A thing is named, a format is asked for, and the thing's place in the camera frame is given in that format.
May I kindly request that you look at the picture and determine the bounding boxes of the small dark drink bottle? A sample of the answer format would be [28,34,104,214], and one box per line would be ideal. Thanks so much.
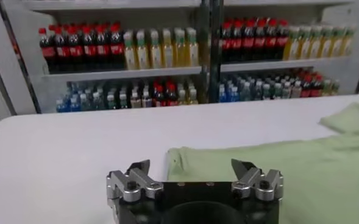
[261,82,272,100]
[282,81,292,99]
[118,93,129,110]
[105,93,117,110]
[141,90,152,108]
[272,82,283,100]
[129,91,142,109]
[291,80,302,99]

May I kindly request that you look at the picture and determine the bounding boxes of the yellow tea bottle green label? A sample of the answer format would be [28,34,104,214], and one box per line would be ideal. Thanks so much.
[331,26,345,58]
[319,26,334,58]
[342,26,356,57]
[123,30,138,70]
[135,29,151,69]
[308,26,322,59]
[297,26,311,60]
[149,29,163,69]
[162,28,176,68]
[185,27,200,67]
[173,27,188,68]
[284,26,300,61]

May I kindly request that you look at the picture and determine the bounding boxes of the glass drinks cooler shelf unit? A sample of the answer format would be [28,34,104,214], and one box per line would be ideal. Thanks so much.
[0,0,212,115]
[209,0,359,104]

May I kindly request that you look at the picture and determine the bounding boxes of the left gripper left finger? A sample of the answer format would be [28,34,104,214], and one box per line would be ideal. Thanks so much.
[106,159,165,211]

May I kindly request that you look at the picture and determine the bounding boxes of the small blue water bottle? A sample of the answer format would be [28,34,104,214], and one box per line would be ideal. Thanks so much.
[218,86,229,103]
[68,96,81,113]
[55,97,68,113]
[229,86,240,103]

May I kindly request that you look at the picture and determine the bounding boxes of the small red-capped cola bottle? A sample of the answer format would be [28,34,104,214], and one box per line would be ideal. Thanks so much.
[153,85,166,108]
[166,83,179,107]
[300,75,313,98]
[310,74,323,97]

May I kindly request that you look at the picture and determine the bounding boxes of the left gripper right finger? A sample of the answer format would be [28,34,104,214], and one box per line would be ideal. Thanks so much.
[230,158,285,202]

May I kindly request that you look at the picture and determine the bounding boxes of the light green polo shirt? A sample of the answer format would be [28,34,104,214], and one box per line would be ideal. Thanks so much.
[166,102,359,224]

